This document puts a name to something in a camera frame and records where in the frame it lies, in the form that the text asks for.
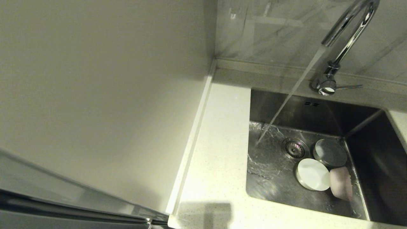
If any stainless steel sink basin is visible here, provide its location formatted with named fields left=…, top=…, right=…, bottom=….
left=245, top=88, right=407, bottom=226

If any tall glossy cabinet unit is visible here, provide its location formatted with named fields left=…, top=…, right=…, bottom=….
left=0, top=0, right=217, bottom=229

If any pink bowl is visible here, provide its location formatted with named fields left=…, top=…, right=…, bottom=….
left=329, top=167, right=353, bottom=201

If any chrome cabinet trim strip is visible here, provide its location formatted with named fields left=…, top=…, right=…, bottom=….
left=0, top=186, right=169, bottom=225

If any white bowl with gray outside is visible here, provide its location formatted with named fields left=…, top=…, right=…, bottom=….
left=313, top=139, right=348, bottom=168

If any round metal drain strainer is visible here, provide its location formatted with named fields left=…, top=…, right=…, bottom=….
left=281, top=137, right=309, bottom=161

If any running water stream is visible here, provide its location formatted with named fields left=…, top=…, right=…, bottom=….
left=256, top=45, right=327, bottom=147

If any white shallow bowl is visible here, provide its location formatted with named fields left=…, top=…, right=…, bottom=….
left=296, top=158, right=331, bottom=191

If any chrome gooseneck faucet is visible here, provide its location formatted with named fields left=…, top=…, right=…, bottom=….
left=310, top=0, right=380, bottom=96

